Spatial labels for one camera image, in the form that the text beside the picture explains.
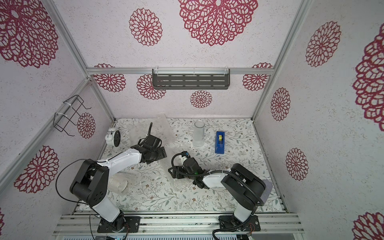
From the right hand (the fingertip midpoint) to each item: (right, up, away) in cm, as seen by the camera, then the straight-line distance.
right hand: (171, 169), depth 87 cm
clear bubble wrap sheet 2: (-12, +24, +28) cm, 39 cm away
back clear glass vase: (+16, +18, +14) cm, 28 cm away
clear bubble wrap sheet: (+8, -9, 0) cm, 12 cm away
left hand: (-7, +7, +7) cm, 12 cm away
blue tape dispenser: (+30, +14, +13) cm, 36 cm away
